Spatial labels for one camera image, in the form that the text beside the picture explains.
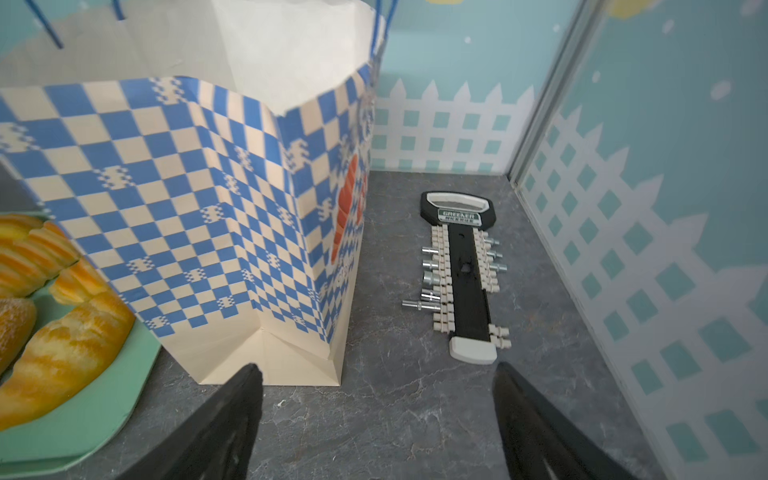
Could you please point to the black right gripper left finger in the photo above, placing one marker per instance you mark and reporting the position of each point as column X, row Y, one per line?
column 217, row 441

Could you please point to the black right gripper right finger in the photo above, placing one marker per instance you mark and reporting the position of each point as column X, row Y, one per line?
column 538, row 441

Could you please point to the golden fake croissant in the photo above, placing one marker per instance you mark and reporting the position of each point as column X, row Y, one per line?
column 64, row 357

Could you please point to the yellow fake bread loaf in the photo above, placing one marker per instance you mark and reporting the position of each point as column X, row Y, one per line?
column 78, row 284

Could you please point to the sesame fake bun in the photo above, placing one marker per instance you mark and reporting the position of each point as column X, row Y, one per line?
column 18, row 318

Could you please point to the pale yellow twisted bread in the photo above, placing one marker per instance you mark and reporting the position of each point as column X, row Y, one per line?
column 33, row 252

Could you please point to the checkered paper croissant bag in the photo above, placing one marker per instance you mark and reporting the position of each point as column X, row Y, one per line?
column 210, row 159

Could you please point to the green floral serving tray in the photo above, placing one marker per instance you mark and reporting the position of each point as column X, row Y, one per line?
column 83, row 424

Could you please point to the black socket set holder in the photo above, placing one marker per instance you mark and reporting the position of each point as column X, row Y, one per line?
column 462, row 253

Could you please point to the chrome socket long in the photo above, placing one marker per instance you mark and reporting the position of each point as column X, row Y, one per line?
column 422, row 306

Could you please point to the chrome socket medium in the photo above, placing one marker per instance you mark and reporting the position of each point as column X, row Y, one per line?
column 430, row 296

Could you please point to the chrome socket large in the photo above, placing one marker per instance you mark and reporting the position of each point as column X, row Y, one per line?
column 431, row 278

